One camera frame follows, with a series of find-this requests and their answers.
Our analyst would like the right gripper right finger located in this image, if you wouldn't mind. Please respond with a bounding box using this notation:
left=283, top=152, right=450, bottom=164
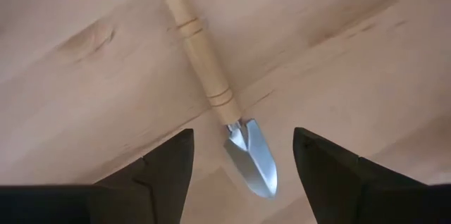
left=292, top=127, right=451, bottom=224

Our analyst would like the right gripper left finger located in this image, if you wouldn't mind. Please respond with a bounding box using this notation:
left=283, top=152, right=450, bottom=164
left=0, top=128, right=195, bottom=224

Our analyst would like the wide trowel wooden handle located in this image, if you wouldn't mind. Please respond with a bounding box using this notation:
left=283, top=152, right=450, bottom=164
left=164, top=0, right=279, bottom=199

